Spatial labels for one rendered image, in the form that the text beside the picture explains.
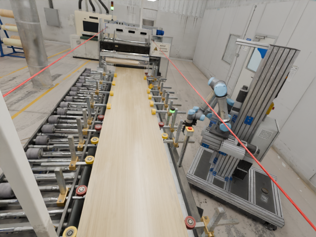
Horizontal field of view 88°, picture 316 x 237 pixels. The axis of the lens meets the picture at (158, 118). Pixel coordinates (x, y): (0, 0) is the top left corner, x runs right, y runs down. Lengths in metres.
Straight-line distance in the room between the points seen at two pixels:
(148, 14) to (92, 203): 7.79
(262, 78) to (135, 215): 1.74
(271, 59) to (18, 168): 2.02
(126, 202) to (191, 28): 10.33
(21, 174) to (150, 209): 0.93
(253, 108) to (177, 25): 9.13
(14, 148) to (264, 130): 2.12
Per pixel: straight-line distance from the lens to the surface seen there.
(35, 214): 0.87
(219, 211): 1.27
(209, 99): 1.93
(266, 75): 2.06
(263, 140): 2.28
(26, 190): 0.75
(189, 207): 1.70
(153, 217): 1.36
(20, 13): 5.26
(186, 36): 10.96
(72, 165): 1.73
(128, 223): 1.33
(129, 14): 10.74
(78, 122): 1.83
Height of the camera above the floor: 2.10
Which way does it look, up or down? 31 degrees down
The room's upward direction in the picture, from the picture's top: 9 degrees clockwise
